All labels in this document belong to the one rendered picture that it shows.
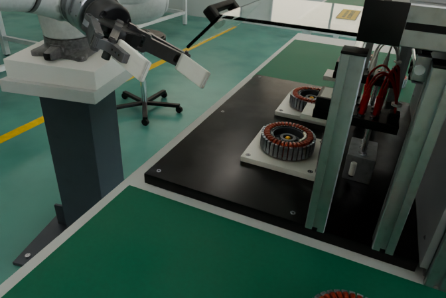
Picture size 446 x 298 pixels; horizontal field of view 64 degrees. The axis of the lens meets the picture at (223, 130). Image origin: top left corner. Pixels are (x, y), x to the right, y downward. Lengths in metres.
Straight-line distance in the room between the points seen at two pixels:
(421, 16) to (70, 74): 0.95
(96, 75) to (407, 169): 0.87
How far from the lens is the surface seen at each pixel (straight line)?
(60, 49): 1.22
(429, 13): 0.44
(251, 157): 0.72
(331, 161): 0.53
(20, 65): 1.26
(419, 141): 0.51
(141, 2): 1.19
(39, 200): 1.98
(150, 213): 0.63
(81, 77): 1.14
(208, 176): 0.68
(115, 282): 0.54
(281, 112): 0.92
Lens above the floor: 1.17
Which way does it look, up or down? 28 degrees down
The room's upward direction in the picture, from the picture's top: 3 degrees clockwise
